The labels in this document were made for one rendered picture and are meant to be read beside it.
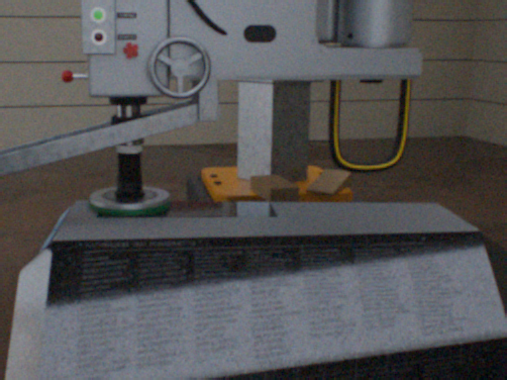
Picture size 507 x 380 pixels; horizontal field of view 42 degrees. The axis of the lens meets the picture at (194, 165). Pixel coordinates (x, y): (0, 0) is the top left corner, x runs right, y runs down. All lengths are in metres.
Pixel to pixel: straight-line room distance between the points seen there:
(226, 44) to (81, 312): 0.73
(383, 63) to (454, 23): 7.34
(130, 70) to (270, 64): 0.35
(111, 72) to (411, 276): 0.84
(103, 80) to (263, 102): 0.87
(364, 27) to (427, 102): 7.23
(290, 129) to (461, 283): 1.01
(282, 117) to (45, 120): 5.57
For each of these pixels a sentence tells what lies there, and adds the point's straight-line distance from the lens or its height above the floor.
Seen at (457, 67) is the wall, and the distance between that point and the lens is 9.15.
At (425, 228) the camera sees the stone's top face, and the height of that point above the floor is 0.87.
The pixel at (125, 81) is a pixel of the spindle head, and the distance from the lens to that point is 1.61.
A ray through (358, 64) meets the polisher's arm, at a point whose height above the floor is 1.24.
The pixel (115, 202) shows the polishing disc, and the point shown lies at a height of 0.89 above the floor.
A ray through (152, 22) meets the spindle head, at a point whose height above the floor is 1.35.
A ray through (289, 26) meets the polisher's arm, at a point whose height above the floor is 1.34.
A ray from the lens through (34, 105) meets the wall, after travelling 7.69.
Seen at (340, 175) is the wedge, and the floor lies 0.82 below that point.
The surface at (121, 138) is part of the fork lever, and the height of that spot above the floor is 1.06.
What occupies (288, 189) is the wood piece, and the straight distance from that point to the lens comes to 2.14.
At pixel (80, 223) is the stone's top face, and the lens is 1.62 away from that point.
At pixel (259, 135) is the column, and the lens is 2.37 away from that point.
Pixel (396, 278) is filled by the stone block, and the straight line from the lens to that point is 1.55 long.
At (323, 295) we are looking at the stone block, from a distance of 1.48.
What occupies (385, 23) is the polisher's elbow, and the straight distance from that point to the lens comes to 1.76.
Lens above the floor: 1.32
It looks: 12 degrees down
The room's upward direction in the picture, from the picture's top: straight up
